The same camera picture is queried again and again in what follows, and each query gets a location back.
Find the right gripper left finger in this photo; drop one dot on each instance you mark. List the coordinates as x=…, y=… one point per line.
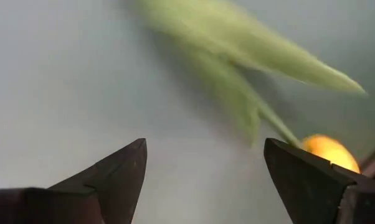
x=81, y=199

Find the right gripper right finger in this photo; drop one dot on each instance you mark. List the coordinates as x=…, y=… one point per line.
x=324, y=193

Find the yellow artificial tulip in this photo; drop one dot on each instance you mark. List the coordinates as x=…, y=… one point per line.
x=268, y=53

